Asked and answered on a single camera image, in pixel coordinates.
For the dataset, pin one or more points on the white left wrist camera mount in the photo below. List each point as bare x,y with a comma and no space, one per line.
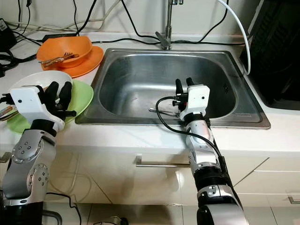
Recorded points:
30,103

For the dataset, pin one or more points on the orange plate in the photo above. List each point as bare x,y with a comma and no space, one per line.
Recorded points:
93,63

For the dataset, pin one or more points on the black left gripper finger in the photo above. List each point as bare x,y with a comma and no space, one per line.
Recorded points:
65,96
51,93

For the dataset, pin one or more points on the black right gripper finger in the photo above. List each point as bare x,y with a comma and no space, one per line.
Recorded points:
179,87
190,82

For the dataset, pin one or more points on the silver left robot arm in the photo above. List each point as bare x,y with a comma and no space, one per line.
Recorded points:
28,164

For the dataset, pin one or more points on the metal kitchen faucet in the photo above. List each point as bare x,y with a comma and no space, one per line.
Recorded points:
165,37

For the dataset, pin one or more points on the stainless steel sink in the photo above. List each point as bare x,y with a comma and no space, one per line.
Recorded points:
136,75

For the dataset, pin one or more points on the light green plate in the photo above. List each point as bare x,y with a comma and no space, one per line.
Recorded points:
82,96

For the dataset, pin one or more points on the white kitchen base cabinet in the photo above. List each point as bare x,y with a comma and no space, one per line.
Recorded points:
112,183

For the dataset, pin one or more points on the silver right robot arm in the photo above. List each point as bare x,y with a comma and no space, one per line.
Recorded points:
201,150

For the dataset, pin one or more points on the bulky black power adapter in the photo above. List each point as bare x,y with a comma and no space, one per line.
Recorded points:
7,35

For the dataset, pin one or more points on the orange bowl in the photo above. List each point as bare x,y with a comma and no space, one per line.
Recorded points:
79,47

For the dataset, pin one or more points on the brownish metal fork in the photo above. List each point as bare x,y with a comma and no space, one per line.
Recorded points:
60,58

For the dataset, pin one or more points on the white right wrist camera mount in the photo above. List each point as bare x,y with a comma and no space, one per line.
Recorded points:
198,98

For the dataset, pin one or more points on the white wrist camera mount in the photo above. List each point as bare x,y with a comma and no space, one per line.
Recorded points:
30,103
198,98

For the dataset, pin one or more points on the black slatted appliance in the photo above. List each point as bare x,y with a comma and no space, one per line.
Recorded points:
276,56

